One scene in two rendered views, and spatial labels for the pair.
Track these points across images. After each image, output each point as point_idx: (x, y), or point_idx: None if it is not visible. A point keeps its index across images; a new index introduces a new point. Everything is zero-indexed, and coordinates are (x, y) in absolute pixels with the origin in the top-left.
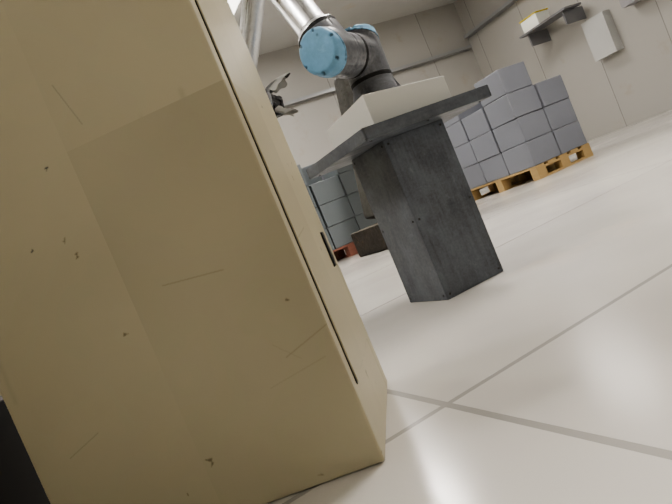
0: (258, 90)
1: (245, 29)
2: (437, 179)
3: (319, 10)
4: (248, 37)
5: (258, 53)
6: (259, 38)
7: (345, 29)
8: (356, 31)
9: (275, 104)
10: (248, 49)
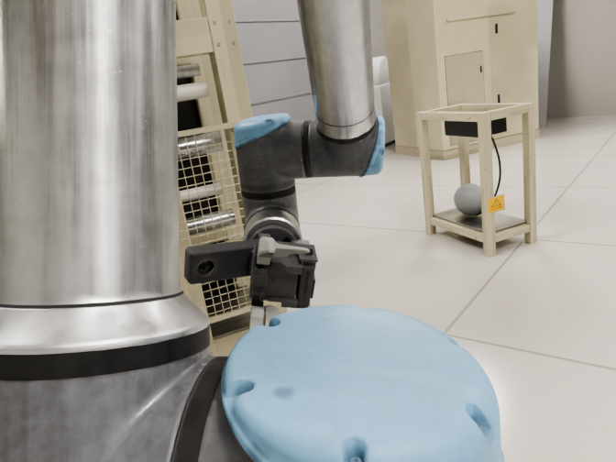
0: None
1: (298, 7)
2: None
3: (33, 265)
4: (306, 34)
5: (353, 74)
6: (344, 36)
7: (225, 368)
8: (236, 443)
9: (258, 293)
10: (313, 66)
